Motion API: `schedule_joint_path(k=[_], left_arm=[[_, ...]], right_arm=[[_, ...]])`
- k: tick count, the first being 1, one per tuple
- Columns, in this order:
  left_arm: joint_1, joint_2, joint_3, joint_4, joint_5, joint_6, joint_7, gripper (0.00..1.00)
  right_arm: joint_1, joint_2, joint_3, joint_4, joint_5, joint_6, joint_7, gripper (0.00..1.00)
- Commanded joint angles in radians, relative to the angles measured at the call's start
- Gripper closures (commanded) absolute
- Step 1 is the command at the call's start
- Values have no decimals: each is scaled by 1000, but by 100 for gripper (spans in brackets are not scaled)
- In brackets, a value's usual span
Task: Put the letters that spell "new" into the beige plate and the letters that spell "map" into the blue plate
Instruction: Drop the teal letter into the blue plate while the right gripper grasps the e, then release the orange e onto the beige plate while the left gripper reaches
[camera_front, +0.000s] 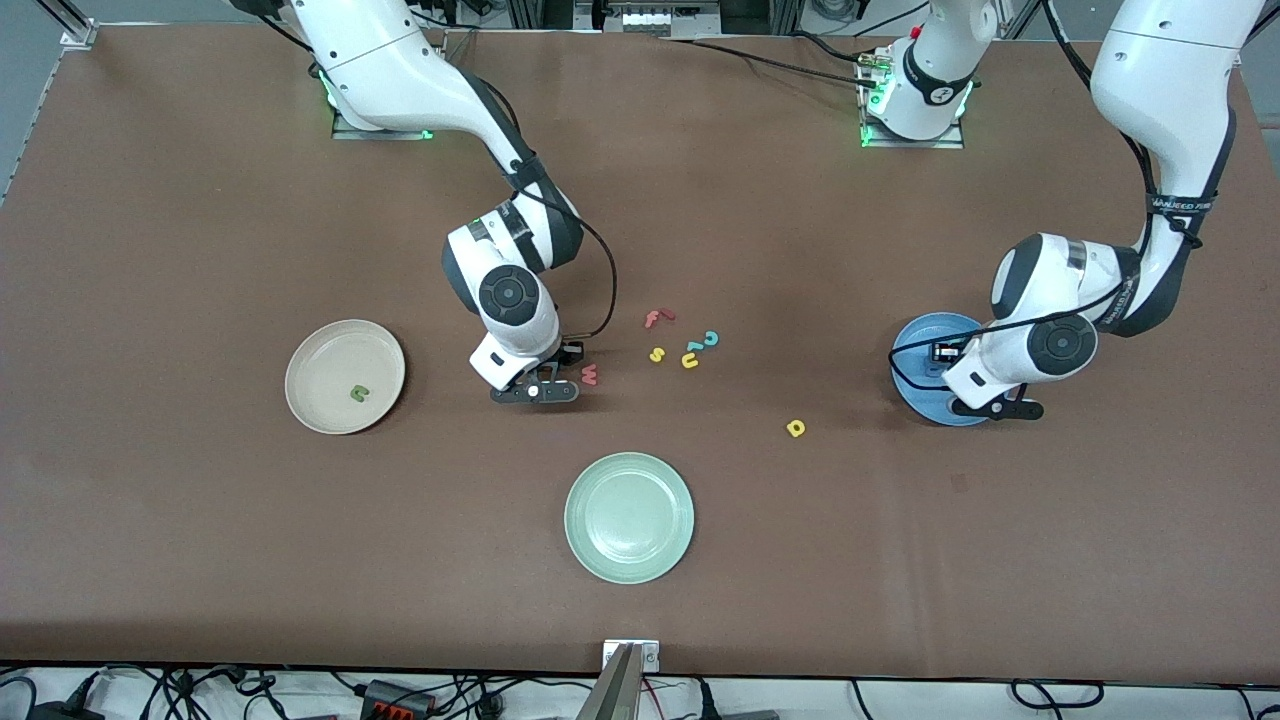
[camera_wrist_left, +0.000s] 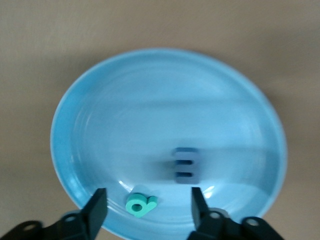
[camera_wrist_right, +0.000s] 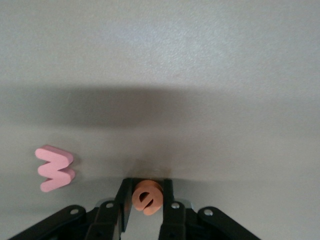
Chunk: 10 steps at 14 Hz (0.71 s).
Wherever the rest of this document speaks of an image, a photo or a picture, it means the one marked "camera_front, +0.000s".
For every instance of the light brown round plate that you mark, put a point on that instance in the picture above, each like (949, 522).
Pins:
(330, 365)

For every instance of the aluminium corner profile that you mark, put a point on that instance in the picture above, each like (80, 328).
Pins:
(75, 32)

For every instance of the blue round plate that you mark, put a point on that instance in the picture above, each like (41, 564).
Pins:
(915, 340)

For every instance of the grey camera pole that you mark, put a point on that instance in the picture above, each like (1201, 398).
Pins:
(615, 695)

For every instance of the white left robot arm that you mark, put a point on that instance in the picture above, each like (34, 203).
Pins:
(1160, 70)

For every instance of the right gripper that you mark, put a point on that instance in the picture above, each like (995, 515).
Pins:
(569, 353)

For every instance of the pale green round plate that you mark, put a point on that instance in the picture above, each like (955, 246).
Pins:
(629, 518)

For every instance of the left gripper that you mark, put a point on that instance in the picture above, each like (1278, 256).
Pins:
(944, 353)

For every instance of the black orange power strip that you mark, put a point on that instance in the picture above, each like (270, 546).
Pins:
(398, 698)

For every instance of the red foam letter f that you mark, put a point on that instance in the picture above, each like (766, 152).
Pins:
(655, 318)

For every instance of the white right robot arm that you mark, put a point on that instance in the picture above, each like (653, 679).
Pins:
(400, 70)

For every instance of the white pole bracket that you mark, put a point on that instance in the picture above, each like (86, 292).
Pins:
(650, 657)

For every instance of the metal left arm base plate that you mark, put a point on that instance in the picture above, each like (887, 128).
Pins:
(910, 144)

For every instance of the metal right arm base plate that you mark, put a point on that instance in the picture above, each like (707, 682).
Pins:
(380, 134)

